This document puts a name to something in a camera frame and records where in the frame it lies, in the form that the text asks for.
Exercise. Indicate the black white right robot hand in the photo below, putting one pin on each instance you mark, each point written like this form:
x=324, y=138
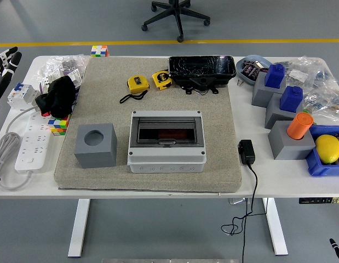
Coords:
x=334, y=244

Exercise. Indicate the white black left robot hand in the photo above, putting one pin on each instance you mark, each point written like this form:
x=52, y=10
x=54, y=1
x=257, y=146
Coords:
x=6, y=72

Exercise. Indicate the smoky transparent box lid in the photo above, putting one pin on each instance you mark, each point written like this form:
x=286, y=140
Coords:
x=166, y=142

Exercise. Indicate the orange cylinder battery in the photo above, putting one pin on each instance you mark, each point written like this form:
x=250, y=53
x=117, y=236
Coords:
x=299, y=126
x=172, y=134

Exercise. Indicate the white blue circuit breaker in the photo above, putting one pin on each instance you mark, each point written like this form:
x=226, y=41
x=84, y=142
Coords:
x=21, y=94

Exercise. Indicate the black table control panel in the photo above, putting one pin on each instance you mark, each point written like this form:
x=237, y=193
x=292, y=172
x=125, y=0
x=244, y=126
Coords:
x=317, y=200

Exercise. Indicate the clear bag of small parts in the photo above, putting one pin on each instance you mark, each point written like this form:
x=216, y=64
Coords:
x=57, y=64

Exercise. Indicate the black cloth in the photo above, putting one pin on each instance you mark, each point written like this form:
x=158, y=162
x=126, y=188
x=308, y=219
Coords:
x=59, y=96

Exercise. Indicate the colourful puzzle cube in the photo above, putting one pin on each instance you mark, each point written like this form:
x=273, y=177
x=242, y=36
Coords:
x=99, y=51
x=58, y=124

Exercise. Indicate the white power strip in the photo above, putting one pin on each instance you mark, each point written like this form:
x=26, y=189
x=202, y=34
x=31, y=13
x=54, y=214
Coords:
x=35, y=142

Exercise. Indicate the blue plastic bin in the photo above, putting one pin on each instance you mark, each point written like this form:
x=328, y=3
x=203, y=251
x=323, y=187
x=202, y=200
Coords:
x=317, y=168

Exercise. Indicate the yellow lemon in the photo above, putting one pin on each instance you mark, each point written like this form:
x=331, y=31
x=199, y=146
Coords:
x=328, y=149

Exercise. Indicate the grey block holder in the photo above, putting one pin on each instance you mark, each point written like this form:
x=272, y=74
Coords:
x=261, y=94
x=273, y=115
x=287, y=149

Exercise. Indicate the grey block with round hole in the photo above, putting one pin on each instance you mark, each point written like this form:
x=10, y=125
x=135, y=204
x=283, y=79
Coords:
x=95, y=159

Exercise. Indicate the black power adapter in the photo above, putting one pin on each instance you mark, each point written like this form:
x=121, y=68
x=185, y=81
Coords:
x=247, y=152

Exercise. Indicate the small green object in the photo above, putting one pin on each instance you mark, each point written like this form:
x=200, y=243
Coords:
x=306, y=111

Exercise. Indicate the blue block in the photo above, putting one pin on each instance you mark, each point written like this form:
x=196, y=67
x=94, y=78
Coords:
x=291, y=98
x=274, y=75

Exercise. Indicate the clear bags of components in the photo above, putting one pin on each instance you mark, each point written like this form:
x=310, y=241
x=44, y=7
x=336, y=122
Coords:
x=317, y=79

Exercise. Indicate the black office chair base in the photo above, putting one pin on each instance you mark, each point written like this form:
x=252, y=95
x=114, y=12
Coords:
x=177, y=16

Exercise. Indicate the grey-brown table mat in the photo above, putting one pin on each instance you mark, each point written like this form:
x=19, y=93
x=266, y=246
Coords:
x=158, y=183

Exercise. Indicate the small metal clip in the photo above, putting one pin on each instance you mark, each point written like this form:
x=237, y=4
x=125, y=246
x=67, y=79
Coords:
x=240, y=82

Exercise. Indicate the dark component packet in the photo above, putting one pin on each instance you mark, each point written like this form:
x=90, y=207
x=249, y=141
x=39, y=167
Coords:
x=251, y=72
x=248, y=63

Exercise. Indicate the small silver piece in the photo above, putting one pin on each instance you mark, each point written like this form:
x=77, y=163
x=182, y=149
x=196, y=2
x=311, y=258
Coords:
x=259, y=65

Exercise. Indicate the black plastic tray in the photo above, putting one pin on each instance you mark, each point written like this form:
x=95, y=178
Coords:
x=202, y=67

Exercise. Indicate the light blue dish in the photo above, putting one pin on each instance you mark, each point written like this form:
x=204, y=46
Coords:
x=254, y=58

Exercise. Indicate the metal bracket under table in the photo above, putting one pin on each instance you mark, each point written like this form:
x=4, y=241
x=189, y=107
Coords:
x=236, y=201

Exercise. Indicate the grey electrical enclosure box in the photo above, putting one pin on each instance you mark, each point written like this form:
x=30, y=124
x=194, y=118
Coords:
x=166, y=164

